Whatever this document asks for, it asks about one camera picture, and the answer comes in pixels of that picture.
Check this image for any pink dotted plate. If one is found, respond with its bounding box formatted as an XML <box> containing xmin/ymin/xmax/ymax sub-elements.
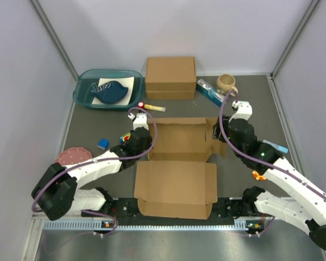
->
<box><xmin>54</xmin><ymin>147</ymin><xmax>92</xmax><ymax>166</ymax></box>

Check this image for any grey slotted cable duct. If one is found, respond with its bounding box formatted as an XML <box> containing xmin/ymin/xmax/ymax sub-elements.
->
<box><xmin>43</xmin><ymin>220</ymin><xmax>253</xmax><ymax>231</ymax></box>

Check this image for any light blue marker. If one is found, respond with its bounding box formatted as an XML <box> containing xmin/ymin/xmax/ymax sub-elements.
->
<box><xmin>262</xmin><ymin>140</ymin><xmax>289</xmax><ymax>154</ymax></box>

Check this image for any red black stamp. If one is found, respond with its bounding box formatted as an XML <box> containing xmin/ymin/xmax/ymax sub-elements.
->
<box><xmin>137</xmin><ymin>102</ymin><xmax>145</xmax><ymax>109</ymax></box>

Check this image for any beige ceramic mug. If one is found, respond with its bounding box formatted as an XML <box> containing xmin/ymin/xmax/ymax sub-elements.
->
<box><xmin>216</xmin><ymin>74</ymin><xmax>238</xmax><ymax>95</ymax></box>

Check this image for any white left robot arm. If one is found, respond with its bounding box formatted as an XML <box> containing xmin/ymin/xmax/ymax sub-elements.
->
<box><xmin>32</xmin><ymin>127</ymin><xmax>152</xmax><ymax>221</ymax></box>

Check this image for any rainbow flower toy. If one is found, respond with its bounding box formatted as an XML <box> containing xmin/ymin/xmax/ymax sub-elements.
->
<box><xmin>120</xmin><ymin>133</ymin><xmax>131</xmax><ymax>144</ymax></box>

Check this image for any orange flower toy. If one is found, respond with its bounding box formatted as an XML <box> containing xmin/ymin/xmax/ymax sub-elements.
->
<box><xmin>252</xmin><ymin>170</ymin><xmax>267</xmax><ymax>181</ymax></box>

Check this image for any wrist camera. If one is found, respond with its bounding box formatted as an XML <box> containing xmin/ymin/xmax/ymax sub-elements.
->
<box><xmin>128</xmin><ymin>113</ymin><xmax>149</xmax><ymax>132</ymax></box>
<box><xmin>230</xmin><ymin>101</ymin><xmax>253</xmax><ymax>121</ymax></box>

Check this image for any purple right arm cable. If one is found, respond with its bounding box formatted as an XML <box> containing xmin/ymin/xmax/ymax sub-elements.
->
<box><xmin>218</xmin><ymin>91</ymin><xmax>326</xmax><ymax>210</ymax></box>

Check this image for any blue eraser block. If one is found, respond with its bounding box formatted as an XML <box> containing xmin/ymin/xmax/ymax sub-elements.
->
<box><xmin>97</xmin><ymin>139</ymin><xmax>109</xmax><ymax>150</ymax></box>

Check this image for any dark blue fish plate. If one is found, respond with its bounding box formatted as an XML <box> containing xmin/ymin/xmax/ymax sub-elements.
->
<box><xmin>91</xmin><ymin>80</ymin><xmax>129</xmax><ymax>104</ymax></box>

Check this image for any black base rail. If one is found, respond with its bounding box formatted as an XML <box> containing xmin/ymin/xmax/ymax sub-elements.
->
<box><xmin>108</xmin><ymin>197</ymin><xmax>249</xmax><ymax>226</ymax></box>

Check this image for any blue toothbrush package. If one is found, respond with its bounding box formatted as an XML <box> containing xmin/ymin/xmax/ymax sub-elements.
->
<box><xmin>196</xmin><ymin>79</ymin><xmax>225</xmax><ymax>107</ymax></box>

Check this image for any white paper sheet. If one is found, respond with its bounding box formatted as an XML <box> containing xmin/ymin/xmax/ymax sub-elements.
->
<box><xmin>92</xmin><ymin>77</ymin><xmax>134</xmax><ymax>105</ymax></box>

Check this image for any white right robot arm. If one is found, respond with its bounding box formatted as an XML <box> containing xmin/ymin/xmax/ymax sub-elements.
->
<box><xmin>212</xmin><ymin>116</ymin><xmax>326</xmax><ymax>251</ymax></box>

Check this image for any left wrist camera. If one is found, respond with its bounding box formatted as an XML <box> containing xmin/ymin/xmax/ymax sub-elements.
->
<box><xmin>128</xmin><ymin>113</ymin><xmax>149</xmax><ymax>132</ymax></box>

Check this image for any brown cardboard box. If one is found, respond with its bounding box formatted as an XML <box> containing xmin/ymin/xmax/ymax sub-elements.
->
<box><xmin>134</xmin><ymin>117</ymin><xmax>226</xmax><ymax>220</ymax></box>

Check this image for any yellow glue stick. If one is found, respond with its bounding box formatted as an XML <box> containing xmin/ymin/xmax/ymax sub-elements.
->
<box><xmin>144</xmin><ymin>104</ymin><xmax>166</xmax><ymax>112</ymax></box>

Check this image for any upper folded cardboard box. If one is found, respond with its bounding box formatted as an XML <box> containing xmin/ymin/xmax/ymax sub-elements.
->
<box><xmin>145</xmin><ymin>57</ymin><xmax>196</xmax><ymax>91</ymax></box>

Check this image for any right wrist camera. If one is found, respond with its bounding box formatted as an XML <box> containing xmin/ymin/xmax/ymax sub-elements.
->
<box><xmin>230</xmin><ymin>101</ymin><xmax>253</xmax><ymax>121</ymax></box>

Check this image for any teal plastic bin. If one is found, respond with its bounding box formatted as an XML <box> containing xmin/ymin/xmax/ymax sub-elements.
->
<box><xmin>73</xmin><ymin>69</ymin><xmax>145</xmax><ymax>110</ymax></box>

